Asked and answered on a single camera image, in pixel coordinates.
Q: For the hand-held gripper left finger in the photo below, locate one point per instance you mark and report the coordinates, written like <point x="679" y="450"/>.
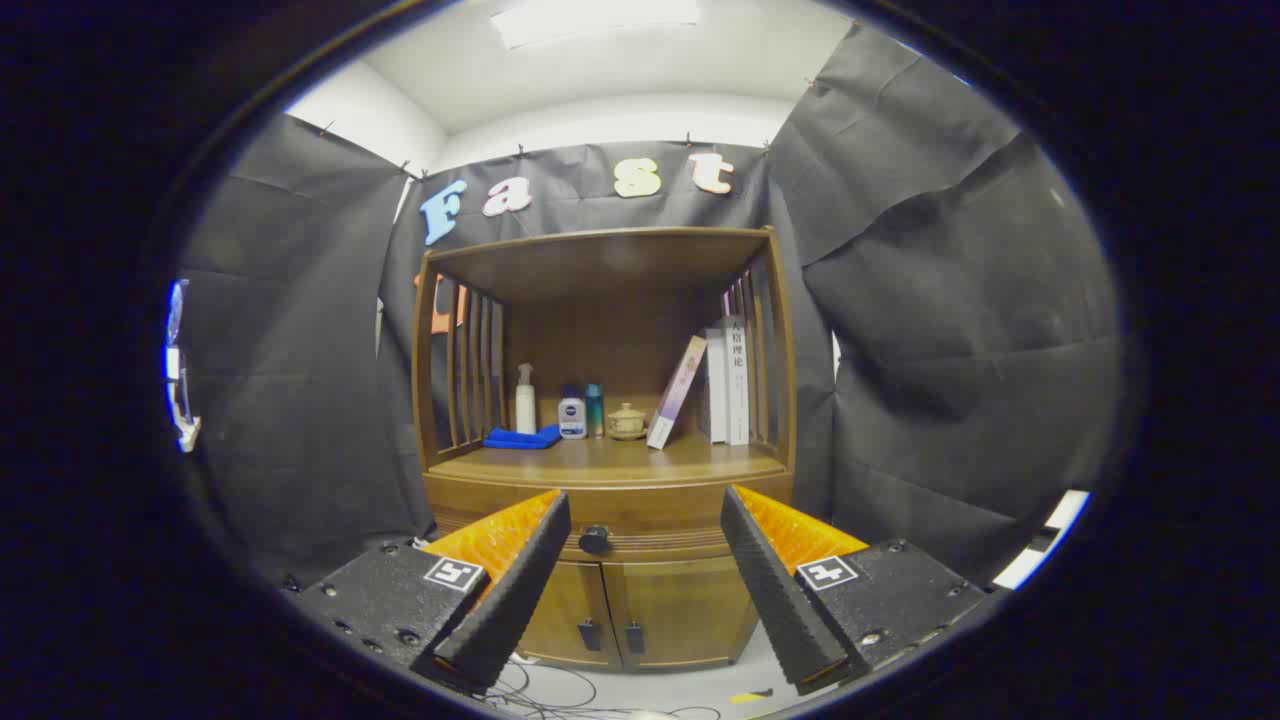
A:
<point x="510" y="600"/>

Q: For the patterned cover book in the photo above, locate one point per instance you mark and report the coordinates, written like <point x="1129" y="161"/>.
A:
<point x="713" y="390"/>

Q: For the white spray bottle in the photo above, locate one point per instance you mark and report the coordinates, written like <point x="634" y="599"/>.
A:
<point x="525" y="400"/>

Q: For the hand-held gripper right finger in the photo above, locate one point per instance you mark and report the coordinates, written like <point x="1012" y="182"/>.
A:
<point x="775" y="595"/>

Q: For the yellow tape piece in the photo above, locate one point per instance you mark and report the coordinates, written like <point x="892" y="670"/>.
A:
<point x="750" y="695"/>

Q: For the black drawer knob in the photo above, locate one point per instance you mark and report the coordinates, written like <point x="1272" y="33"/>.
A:
<point x="594" y="540"/>

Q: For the teal bottle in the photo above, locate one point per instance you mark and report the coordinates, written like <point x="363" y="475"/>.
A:
<point x="594" y="410"/>

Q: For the wooden cabinet door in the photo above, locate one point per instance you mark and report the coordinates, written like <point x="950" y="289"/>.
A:
<point x="680" y="610"/>
<point x="570" y="605"/>

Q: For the beige ceramic teapot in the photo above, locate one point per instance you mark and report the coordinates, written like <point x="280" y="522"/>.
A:
<point x="627" y="421"/>

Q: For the purple and white book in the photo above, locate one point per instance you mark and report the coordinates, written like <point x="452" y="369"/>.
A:
<point x="677" y="392"/>

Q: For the blue cloth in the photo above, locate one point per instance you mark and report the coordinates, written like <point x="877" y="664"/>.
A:
<point x="522" y="438"/>

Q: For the white bottle with blue cap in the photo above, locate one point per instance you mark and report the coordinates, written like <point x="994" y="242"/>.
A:
<point x="571" y="415"/>

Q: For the wooden countertop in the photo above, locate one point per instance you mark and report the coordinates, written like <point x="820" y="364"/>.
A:
<point x="620" y="458"/>

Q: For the wooden drawer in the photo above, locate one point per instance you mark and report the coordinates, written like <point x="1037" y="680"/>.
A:
<point x="650" y="510"/>

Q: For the wooden cabinet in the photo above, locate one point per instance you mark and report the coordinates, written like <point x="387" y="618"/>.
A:
<point x="600" y="265"/>

